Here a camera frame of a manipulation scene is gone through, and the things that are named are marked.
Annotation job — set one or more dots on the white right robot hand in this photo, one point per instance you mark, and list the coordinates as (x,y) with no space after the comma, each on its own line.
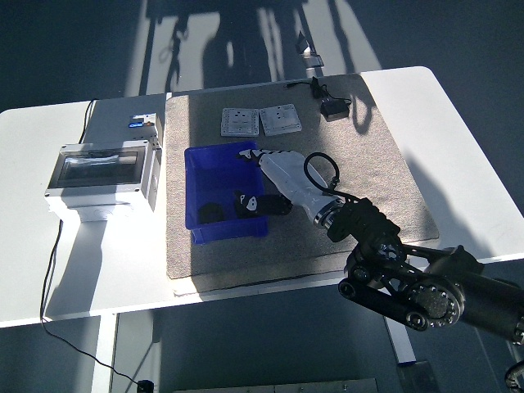
(286,176)

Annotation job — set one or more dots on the black hex nut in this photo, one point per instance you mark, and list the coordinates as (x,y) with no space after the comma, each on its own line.
(204,215)

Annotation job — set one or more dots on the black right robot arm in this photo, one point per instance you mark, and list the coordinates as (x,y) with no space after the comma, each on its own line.
(364,221)

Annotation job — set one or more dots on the blue plastic box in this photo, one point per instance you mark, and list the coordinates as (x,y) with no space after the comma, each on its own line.
(213,176)

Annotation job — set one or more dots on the white socket plate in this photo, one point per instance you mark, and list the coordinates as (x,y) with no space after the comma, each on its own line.
(240,122)
(280,119)

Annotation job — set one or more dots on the black power adapter plug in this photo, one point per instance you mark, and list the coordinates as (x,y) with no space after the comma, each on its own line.
(333,110)

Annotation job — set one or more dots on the grey-brown mat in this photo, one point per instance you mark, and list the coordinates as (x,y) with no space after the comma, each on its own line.
(368,163)

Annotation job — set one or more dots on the grey breaker with blue label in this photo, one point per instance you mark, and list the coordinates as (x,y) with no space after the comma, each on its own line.
(148,122)

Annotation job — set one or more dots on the white table leg blue end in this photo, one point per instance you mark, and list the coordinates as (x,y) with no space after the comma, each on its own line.
(405,350)

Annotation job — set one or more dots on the grey table foot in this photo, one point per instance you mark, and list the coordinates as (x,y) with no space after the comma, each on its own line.
(417,378)

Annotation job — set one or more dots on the black floor plug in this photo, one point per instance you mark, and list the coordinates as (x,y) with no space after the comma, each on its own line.
(145,386)

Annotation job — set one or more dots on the grey robot body joint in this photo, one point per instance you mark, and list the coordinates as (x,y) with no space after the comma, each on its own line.
(516,374)

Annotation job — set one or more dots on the white enclosure with clear lid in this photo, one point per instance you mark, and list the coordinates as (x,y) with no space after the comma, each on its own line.
(98,168)

